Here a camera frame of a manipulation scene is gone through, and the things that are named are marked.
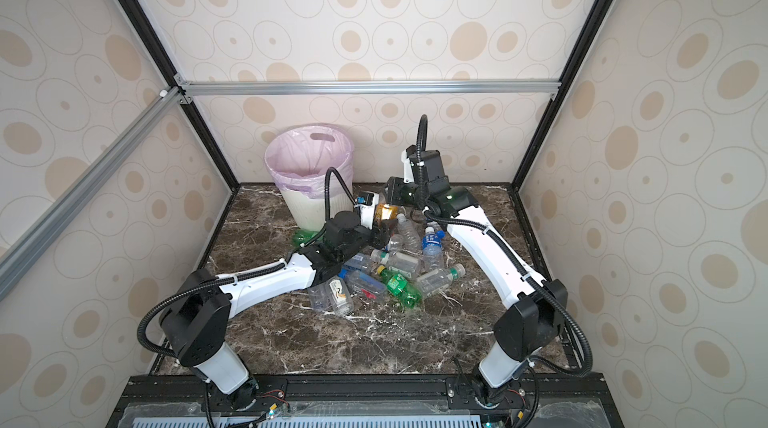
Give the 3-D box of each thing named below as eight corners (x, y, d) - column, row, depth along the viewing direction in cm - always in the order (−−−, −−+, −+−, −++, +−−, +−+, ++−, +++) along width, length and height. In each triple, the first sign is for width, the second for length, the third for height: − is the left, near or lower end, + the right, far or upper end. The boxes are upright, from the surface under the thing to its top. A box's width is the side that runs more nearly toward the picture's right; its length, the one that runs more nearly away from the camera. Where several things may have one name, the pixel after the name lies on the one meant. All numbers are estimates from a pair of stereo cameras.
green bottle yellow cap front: (372, 283, 95) (371, 274, 90) (383, 270, 98) (383, 261, 93) (413, 312, 89) (415, 305, 84) (424, 298, 92) (425, 290, 87)
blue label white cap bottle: (424, 273, 97) (425, 264, 93) (421, 233, 107) (422, 224, 103) (443, 273, 97) (445, 264, 93) (438, 233, 107) (440, 224, 103)
